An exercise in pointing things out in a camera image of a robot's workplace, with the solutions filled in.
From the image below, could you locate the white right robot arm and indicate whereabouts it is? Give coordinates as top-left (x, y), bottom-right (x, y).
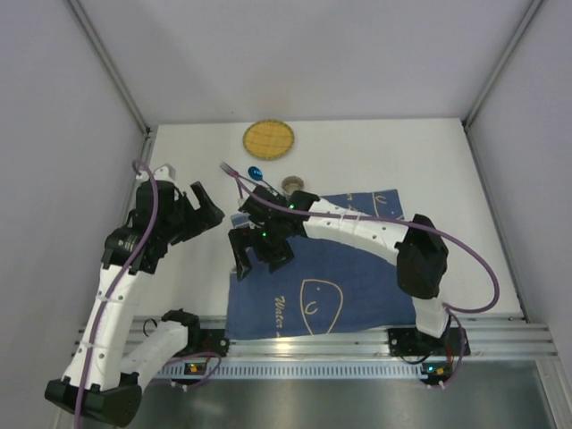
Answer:
top-left (228, 186), bottom-right (449, 338)

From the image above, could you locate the left aluminium corner post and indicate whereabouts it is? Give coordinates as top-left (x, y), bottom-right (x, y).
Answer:
top-left (63, 0), bottom-right (151, 136)

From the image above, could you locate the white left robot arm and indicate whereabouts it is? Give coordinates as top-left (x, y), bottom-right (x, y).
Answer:
top-left (45, 161), bottom-right (224, 428)

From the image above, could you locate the purple fork with patterned handle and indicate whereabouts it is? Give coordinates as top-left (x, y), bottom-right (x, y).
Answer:
top-left (220, 162), bottom-right (241, 185)

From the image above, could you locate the speckled ceramic cup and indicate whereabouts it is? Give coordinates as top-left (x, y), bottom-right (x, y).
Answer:
top-left (281, 175), bottom-right (305, 196)

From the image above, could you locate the round yellow woven coaster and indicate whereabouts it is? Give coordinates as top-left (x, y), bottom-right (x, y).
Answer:
top-left (242, 119), bottom-right (295, 160)

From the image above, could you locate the perforated grey cable duct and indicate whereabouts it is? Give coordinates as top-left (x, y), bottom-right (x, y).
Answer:
top-left (155, 359), bottom-right (451, 381)

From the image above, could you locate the blue metallic spoon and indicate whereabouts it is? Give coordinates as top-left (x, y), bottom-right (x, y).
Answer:
top-left (248, 165), bottom-right (278, 193)

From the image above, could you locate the aluminium corner post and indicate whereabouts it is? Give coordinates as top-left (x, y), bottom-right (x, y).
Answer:
top-left (63, 0), bottom-right (151, 136)
top-left (462, 0), bottom-right (550, 130)

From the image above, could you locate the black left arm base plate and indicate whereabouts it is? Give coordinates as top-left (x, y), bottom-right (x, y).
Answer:
top-left (176, 328), bottom-right (230, 358)

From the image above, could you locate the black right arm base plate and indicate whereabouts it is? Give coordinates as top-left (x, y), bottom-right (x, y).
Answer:
top-left (387, 327), bottom-right (471, 358)

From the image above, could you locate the right aluminium corner post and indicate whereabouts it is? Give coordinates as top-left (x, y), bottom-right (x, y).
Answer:
top-left (462, 0), bottom-right (550, 130)

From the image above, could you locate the blue cloth placemat with fish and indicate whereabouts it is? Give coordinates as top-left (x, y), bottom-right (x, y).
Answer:
top-left (225, 188), bottom-right (417, 341)

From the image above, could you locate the aluminium front rail frame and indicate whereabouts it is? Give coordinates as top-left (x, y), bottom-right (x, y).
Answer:
top-left (227, 317), bottom-right (558, 361)

